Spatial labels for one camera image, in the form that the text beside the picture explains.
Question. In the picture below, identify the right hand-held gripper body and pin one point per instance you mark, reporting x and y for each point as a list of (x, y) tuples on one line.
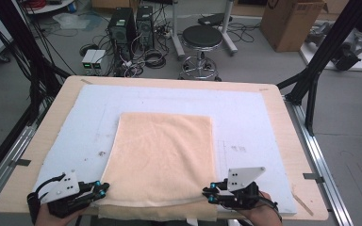
[(243, 194)]

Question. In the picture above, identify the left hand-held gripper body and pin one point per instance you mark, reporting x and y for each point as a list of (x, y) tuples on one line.
[(66, 201)]

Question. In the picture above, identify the beige towel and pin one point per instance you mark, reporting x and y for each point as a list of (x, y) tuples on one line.
[(160, 157)]

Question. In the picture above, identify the person's left hand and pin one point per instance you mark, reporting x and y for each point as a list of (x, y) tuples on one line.
[(50, 221)]

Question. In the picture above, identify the person's right hand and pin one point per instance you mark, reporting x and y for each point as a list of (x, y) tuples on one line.
[(264, 216)]

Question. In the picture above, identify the grey metal clip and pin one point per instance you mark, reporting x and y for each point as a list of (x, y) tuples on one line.
[(20, 162), (312, 177)]

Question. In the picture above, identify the thin wooden stick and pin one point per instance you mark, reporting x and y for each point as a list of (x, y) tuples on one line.
[(303, 204)]

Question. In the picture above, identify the wooden table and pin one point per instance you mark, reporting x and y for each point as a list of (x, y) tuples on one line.
[(279, 125)]

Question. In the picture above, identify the white grid mat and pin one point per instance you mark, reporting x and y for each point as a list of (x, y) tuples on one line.
[(169, 97)]

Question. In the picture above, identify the white power supply unit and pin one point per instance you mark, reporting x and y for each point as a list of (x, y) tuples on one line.
[(100, 59), (88, 59)]

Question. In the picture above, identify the black round stool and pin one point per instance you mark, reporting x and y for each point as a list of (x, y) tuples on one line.
[(202, 36)]

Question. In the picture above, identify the large black computer tower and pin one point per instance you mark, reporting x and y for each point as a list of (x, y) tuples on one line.
[(121, 31)]

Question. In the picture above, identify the white stand leg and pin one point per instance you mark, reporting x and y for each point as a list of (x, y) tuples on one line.
[(176, 31), (227, 28)]

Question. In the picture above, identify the clear plastic bag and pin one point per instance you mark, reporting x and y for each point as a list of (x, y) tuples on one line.
[(70, 21)]

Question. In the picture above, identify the slim black computer tower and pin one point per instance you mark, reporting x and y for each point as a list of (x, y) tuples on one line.
[(145, 25)]

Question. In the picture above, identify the black device on board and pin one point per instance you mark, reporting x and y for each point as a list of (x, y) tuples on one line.
[(347, 58)]

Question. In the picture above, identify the cardboard box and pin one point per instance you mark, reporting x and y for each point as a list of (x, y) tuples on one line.
[(290, 25)]

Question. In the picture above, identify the white round table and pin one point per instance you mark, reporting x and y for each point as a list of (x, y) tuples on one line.
[(53, 7)]

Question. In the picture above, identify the aluminium rail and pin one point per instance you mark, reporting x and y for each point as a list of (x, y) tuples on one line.
[(323, 163), (9, 157)]

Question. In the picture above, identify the black metal frame post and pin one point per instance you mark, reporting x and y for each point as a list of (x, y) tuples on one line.
[(323, 53)]

